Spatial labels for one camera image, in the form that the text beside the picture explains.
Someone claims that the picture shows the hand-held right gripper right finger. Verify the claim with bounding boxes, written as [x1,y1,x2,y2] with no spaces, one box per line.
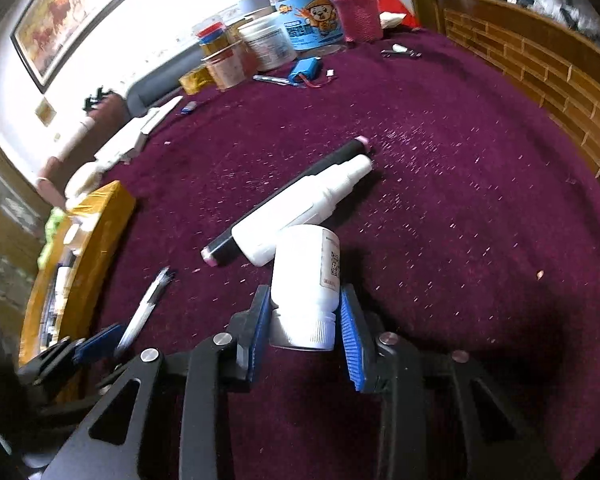
[339,284,563,480]

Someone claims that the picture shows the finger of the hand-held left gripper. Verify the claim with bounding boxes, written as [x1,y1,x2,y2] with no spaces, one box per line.
[17,322,127,391]
[87,357,131,401]

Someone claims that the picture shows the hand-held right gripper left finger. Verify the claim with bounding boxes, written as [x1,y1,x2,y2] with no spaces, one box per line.
[42,284,274,480]

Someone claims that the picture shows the clear ballpoint pen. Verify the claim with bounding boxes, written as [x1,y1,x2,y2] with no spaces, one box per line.
[114,266,177,359]

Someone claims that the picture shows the white pill bottle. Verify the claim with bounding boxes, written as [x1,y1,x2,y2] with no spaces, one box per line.
[269,225,342,352]

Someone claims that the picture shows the yellow taped cardboard box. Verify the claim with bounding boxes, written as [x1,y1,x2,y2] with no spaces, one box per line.
[19,180,137,366]

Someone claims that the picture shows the white spray bottle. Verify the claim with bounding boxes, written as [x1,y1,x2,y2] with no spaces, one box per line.
[231,154,376,267]

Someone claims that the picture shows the black marker pink caps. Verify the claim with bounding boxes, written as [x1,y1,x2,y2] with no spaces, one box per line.
[201,136,372,267]

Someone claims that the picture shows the long white box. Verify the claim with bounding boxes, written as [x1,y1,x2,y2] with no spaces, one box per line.
[94,95,185,166]

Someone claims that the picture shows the small black ornament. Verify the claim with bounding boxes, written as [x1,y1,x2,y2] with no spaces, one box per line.
[82,87,117,112]

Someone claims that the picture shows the blue battery pack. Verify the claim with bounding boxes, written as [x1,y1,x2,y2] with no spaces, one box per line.
[287,57,327,86]

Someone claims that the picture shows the clear jar orange label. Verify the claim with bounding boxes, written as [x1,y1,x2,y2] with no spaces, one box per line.
[200,42,247,91]

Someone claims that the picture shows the white plastic tub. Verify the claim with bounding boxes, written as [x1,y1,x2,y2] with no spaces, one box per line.
[237,12,299,72]

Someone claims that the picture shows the stack of tape rolls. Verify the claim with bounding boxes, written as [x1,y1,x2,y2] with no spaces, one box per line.
[196,17,232,56]

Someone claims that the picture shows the large clear jar blue label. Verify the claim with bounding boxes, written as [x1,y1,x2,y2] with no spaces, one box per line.
[269,0,347,54]

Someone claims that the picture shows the wooden cabinet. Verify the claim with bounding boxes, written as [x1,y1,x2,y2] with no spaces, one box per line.
[415,0,600,176]

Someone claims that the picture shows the framed painting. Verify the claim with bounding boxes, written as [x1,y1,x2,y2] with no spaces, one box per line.
[10,0,181,94]

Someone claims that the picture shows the pink bottle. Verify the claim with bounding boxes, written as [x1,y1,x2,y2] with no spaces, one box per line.
[330,0,385,43]

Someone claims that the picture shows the red packet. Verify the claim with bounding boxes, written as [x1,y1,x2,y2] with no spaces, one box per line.
[375,0,422,31]

